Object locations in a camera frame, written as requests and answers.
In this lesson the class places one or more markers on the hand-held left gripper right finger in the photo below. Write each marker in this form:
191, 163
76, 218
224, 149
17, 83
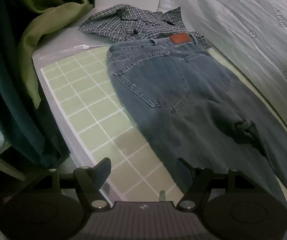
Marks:
186, 167

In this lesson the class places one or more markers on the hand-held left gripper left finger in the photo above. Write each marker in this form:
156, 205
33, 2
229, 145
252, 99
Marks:
103, 170

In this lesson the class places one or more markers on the blue denim jeans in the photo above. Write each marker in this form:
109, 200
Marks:
171, 92

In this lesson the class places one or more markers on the dark teal curtain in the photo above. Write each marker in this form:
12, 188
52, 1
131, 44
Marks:
13, 105

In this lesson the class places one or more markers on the clear plastic bag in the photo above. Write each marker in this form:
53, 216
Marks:
58, 42

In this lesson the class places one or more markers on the carrot print pale quilt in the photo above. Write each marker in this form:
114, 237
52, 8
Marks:
233, 30

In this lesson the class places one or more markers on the checked shirt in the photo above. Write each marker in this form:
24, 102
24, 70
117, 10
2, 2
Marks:
123, 22

